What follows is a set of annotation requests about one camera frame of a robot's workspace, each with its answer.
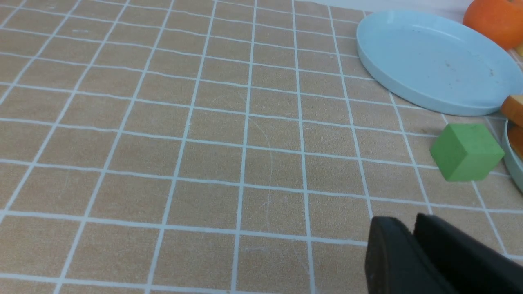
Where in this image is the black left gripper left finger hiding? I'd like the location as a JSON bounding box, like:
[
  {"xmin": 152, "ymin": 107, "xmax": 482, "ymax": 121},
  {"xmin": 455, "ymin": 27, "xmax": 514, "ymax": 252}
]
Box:
[{"xmin": 364, "ymin": 216, "xmax": 457, "ymax": 294}]

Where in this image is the light blue plate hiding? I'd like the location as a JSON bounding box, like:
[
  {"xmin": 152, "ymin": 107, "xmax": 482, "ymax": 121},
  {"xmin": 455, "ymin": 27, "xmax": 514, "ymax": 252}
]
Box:
[{"xmin": 356, "ymin": 11, "xmax": 523, "ymax": 116}]

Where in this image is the orange checkered tablecloth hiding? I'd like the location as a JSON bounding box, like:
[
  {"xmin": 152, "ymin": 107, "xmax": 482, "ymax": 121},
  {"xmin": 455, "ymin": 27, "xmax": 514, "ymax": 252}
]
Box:
[{"xmin": 0, "ymin": 0, "xmax": 522, "ymax": 294}]

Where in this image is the orange fruit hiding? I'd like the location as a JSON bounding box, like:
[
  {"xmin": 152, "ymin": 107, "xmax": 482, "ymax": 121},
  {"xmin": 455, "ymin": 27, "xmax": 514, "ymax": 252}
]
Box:
[{"xmin": 463, "ymin": 0, "xmax": 523, "ymax": 50}]

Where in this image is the green cube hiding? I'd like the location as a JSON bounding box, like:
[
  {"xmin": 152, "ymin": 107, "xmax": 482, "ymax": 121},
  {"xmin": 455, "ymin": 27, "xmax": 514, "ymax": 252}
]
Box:
[{"xmin": 429, "ymin": 123, "xmax": 505, "ymax": 182}]

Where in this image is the yellow block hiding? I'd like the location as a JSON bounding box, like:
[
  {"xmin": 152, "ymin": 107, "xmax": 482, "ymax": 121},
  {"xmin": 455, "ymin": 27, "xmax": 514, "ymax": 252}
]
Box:
[{"xmin": 514, "ymin": 43, "xmax": 523, "ymax": 57}]

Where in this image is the toast slice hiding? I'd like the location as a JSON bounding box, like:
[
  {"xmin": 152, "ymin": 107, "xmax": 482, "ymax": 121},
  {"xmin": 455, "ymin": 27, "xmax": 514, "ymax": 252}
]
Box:
[
  {"xmin": 507, "ymin": 124, "xmax": 523, "ymax": 161},
  {"xmin": 501, "ymin": 95, "xmax": 523, "ymax": 127}
]

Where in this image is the mint green plate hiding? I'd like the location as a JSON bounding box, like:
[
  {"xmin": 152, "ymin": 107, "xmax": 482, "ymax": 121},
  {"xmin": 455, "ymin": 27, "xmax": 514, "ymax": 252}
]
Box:
[{"xmin": 501, "ymin": 119, "xmax": 523, "ymax": 192}]

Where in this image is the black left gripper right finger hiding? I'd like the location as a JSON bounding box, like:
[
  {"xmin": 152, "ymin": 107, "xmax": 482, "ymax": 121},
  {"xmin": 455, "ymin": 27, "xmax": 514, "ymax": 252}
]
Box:
[{"xmin": 413, "ymin": 213, "xmax": 523, "ymax": 294}]

